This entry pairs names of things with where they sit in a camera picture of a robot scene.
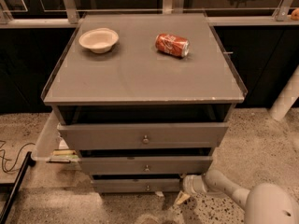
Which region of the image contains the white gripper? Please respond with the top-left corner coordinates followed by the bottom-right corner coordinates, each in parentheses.
top-left (174, 175), bottom-right (206, 205)

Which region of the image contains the grey bottom drawer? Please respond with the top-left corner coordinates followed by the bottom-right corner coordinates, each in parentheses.
top-left (92, 178), bottom-right (180, 193)

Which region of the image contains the grey drawer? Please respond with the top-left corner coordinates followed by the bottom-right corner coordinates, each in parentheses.
top-left (80, 156), bottom-right (212, 175)
top-left (58, 122), bottom-right (228, 150)
top-left (92, 178), bottom-right (180, 193)

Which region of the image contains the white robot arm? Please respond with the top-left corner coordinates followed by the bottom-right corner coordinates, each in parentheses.
top-left (175, 169), bottom-right (299, 224)

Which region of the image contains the grey middle drawer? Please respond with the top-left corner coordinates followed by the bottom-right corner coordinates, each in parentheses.
top-left (80, 156), bottom-right (212, 175)

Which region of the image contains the grey top drawer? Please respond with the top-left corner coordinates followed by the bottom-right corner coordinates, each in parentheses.
top-left (58, 122), bottom-right (228, 150)

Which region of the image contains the grey drawer cabinet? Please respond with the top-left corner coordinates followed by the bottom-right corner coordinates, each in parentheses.
top-left (42, 13), bottom-right (247, 182)

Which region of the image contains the red soda can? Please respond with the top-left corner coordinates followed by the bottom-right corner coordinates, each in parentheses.
top-left (155, 34), bottom-right (190, 58)

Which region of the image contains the black metal floor bar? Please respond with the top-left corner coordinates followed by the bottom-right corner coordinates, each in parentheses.
top-left (0, 151), bottom-right (36, 224)

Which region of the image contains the white paper bowl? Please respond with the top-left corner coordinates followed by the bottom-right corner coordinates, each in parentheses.
top-left (78, 28), bottom-right (119, 54)

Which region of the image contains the orange fruit on ledge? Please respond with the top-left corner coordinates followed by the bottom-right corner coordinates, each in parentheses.
top-left (291, 8), bottom-right (299, 21)

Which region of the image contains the white pipe post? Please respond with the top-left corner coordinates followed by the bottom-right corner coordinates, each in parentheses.
top-left (269, 65), bottom-right (299, 120)

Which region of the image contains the metal railing frame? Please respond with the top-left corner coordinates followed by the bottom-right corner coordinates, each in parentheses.
top-left (1, 0), bottom-right (299, 28)

